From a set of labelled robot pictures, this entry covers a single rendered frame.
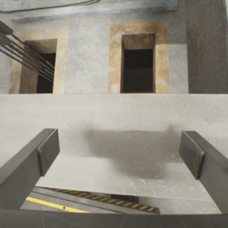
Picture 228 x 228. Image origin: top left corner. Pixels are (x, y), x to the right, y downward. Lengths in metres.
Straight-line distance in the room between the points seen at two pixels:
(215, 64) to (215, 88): 0.04
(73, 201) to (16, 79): 0.85
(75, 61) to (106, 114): 0.83
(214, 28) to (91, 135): 0.27
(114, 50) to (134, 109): 0.80
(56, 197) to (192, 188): 0.52
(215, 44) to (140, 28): 0.78
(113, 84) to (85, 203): 0.61
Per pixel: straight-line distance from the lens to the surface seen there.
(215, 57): 0.32
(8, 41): 0.88
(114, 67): 0.97
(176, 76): 0.96
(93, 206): 0.64
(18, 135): 0.29
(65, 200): 0.67
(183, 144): 0.17
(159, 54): 1.00
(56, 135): 0.16
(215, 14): 0.35
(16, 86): 1.20
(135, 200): 0.82
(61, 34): 1.18
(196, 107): 0.24
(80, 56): 1.05
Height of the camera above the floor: 0.89
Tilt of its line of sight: 79 degrees down
